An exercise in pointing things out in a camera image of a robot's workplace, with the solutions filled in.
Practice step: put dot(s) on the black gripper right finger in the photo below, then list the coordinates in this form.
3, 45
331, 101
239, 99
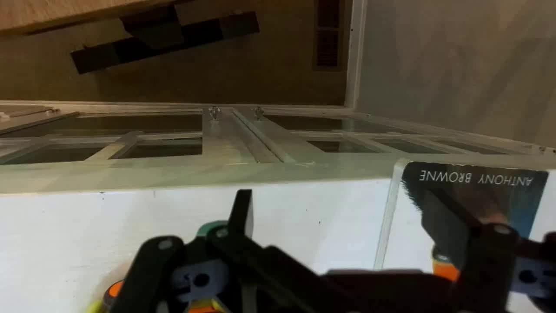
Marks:
489, 261

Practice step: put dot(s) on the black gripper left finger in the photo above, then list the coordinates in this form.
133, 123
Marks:
152, 271

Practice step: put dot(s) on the orange yellow toy car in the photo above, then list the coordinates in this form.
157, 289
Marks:
114, 292

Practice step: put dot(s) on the Anthony Browne picture book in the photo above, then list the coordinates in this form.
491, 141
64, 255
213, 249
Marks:
510, 184

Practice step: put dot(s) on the white glass door cabinet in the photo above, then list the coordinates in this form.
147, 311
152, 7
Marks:
227, 144

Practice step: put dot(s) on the wooden table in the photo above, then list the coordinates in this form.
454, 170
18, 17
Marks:
53, 10

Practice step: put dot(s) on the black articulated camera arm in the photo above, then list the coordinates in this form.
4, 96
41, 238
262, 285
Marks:
163, 40

